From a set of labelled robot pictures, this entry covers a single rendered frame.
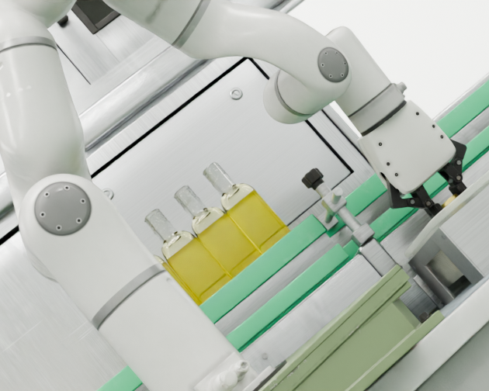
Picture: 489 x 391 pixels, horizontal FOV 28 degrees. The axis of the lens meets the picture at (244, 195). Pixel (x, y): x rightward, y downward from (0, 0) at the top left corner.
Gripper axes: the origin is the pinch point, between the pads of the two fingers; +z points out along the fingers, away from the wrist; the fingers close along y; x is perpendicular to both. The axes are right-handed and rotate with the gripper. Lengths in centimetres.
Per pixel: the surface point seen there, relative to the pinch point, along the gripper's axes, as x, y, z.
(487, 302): 25.9, 13.1, 4.7
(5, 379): -42, 64, -17
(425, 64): -34.6, -25.1, -14.5
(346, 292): -2.9, 18.2, 0.3
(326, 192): -5.6, 11.0, -11.7
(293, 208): -34.5, 9.5, -9.7
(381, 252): -3.0, 10.9, -0.8
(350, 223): -4.3, 11.4, -6.4
